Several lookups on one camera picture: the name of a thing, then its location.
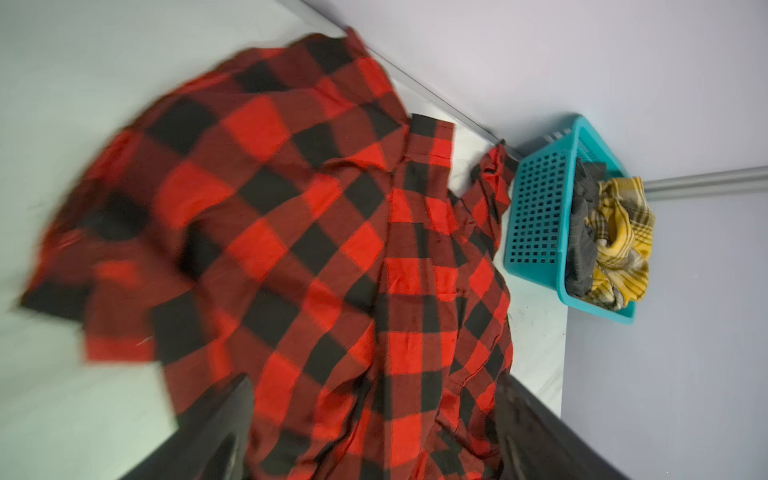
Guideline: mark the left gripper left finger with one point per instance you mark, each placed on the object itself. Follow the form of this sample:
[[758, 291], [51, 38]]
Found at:
[[211, 444]]

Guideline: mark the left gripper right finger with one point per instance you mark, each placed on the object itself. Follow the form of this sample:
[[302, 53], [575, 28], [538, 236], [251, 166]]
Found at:
[[536, 444]]

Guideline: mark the red black plaid shirt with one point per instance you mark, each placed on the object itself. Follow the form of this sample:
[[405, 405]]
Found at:
[[282, 216]]

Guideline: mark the teal plastic basket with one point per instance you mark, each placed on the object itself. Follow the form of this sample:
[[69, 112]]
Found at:
[[538, 231]]

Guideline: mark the yellow plaid shirt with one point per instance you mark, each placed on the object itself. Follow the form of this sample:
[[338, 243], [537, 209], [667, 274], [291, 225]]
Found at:
[[623, 223]]

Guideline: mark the dark grey shirt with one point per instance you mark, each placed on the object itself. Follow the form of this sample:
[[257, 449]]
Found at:
[[582, 251]]

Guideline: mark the aluminium frame profile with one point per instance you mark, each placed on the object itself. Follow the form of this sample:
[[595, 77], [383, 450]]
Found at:
[[678, 89]]

